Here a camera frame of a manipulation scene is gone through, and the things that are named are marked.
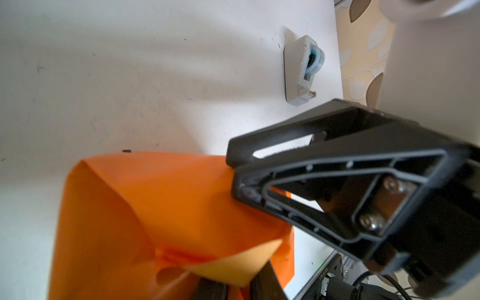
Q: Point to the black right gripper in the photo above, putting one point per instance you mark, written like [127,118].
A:
[439,246]

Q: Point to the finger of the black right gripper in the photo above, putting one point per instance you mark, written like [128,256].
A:
[285,131]
[300,198]

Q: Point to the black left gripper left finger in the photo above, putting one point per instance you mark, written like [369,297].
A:
[207,289]

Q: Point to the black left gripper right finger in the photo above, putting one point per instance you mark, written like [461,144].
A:
[265,285]

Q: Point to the orange wrapping paper sheet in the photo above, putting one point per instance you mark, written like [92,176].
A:
[150,225]

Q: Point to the grey tape dispenser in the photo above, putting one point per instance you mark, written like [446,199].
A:
[303,59]

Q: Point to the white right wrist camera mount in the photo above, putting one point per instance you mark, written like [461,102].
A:
[432,74]

